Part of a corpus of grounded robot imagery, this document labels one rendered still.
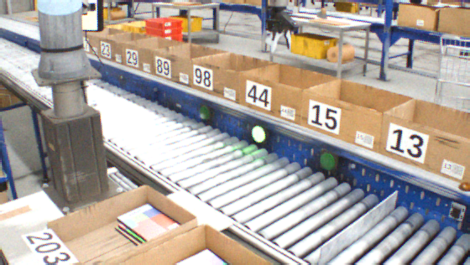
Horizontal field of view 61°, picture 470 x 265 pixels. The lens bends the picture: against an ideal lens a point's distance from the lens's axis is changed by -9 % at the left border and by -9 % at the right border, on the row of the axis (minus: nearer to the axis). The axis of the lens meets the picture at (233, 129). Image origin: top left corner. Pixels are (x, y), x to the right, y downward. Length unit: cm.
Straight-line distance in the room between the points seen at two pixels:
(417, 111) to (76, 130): 136
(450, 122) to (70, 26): 148
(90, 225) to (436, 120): 140
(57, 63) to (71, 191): 47
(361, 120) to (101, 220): 102
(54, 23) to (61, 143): 41
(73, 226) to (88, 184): 25
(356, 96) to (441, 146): 62
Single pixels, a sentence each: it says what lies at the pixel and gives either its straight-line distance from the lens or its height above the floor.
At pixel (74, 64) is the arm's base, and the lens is 149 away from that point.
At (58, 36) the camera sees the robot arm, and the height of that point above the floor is 136.
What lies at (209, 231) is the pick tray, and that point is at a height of 83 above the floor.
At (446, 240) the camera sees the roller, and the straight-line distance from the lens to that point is 153.
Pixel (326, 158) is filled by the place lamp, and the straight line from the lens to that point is 176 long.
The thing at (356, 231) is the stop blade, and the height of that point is 77.
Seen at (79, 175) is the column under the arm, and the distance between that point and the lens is 161.
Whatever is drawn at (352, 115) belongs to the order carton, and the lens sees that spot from 173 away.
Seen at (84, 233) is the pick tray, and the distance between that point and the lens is 147.
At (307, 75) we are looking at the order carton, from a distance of 220.
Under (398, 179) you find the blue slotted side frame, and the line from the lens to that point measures 167.
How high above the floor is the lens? 157
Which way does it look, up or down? 22 degrees down
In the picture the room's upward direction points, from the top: straight up
